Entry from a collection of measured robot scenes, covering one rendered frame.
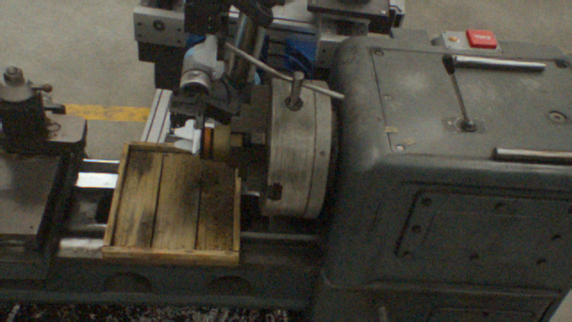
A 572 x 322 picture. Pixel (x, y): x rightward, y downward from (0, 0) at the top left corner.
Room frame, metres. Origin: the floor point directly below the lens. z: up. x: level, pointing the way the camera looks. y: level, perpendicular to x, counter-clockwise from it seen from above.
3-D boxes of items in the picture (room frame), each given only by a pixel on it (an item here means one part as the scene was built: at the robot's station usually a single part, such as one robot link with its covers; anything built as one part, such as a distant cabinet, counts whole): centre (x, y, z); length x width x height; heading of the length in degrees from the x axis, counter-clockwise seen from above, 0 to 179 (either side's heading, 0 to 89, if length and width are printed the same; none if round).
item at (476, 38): (1.44, -0.40, 1.26); 0.06 x 0.06 x 0.02; 9
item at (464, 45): (1.44, -0.38, 1.23); 0.13 x 0.08 x 0.05; 99
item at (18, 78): (1.14, 0.61, 1.17); 0.04 x 0.04 x 0.03
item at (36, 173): (1.08, 0.60, 0.95); 0.43 x 0.17 x 0.05; 9
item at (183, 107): (1.22, 0.25, 1.08); 0.12 x 0.09 x 0.08; 8
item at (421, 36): (1.41, -0.24, 1.24); 0.09 x 0.08 x 0.03; 99
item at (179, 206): (1.11, 0.25, 0.89); 0.36 x 0.30 x 0.04; 9
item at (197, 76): (1.30, 0.25, 1.09); 0.08 x 0.05 x 0.08; 98
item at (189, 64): (1.38, 0.26, 1.08); 0.11 x 0.08 x 0.09; 8
